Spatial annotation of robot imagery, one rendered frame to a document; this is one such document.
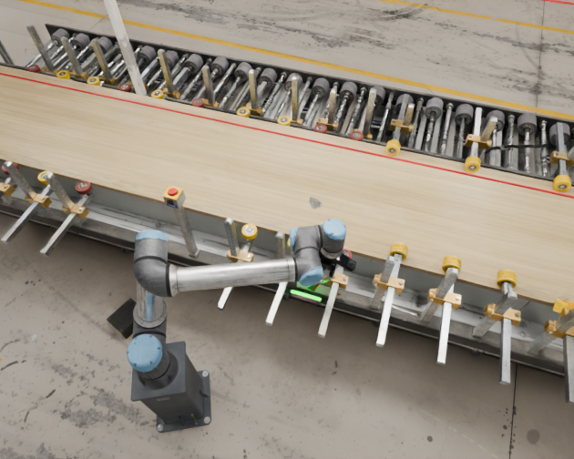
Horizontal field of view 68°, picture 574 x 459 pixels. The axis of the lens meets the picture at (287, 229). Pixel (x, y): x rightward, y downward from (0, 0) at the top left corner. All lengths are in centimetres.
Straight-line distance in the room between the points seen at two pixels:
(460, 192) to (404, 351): 108
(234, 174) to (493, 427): 209
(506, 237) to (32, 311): 301
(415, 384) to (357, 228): 113
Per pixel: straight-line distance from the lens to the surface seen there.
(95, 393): 301
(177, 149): 266
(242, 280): 150
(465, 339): 228
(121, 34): 293
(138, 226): 270
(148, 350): 202
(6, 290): 363
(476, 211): 245
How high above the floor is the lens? 267
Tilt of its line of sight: 54 degrees down
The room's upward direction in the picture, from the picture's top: 1 degrees counter-clockwise
